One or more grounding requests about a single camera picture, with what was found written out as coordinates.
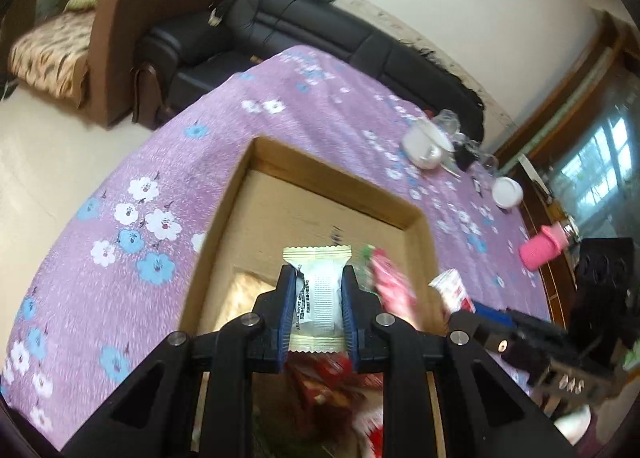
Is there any clear glass tumbler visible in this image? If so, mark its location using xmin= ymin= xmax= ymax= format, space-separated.
xmin=432 ymin=109 xmax=462 ymax=137

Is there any pink cup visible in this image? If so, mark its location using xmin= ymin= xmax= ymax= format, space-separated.
xmin=519 ymin=223 xmax=567 ymax=271

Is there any shallow cardboard box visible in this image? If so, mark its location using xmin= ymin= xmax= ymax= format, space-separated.
xmin=177 ymin=136 xmax=447 ymax=458

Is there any small black item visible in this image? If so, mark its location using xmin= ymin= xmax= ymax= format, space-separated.
xmin=452 ymin=143 xmax=481 ymax=171

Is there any pink red snack packet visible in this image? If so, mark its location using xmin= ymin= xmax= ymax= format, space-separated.
xmin=369 ymin=247 xmax=420 ymax=326

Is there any purple floral tablecloth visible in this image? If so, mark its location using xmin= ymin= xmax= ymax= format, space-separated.
xmin=0 ymin=44 xmax=553 ymax=453

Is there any white round lid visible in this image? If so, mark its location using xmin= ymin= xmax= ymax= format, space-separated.
xmin=491 ymin=176 xmax=525 ymax=210

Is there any wooden glass cabinet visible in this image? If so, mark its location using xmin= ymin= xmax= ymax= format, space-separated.
xmin=492 ymin=12 xmax=640 ymax=339

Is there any floral seat cushion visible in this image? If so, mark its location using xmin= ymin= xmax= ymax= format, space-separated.
xmin=9 ymin=10 xmax=97 ymax=109

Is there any beige snack packet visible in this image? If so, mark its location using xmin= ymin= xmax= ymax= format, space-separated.
xmin=219 ymin=270 xmax=282 ymax=335

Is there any black leather sofa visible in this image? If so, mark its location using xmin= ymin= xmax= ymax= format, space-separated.
xmin=137 ymin=0 xmax=486 ymax=145

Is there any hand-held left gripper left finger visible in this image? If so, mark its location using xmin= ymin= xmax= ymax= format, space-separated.
xmin=62 ymin=264 xmax=298 ymax=458

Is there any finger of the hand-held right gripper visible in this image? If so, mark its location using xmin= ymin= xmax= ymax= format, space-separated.
xmin=470 ymin=300 xmax=571 ymax=339

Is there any white snack packet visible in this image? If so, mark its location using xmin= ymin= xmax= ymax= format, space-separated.
xmin=282 ymin=245 xmax=354 ymax=355

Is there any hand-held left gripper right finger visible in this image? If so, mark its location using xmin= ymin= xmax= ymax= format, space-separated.
xmin=340 ymin=265 xmax=576 ymax=458

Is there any red and white small packet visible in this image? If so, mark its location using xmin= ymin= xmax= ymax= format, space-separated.
xmin=429 ymin=269 xmax=476 ymax=317

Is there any white mug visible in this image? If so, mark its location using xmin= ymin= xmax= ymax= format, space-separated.
xmin=402 ymin=118 xmax=457 ymax=171

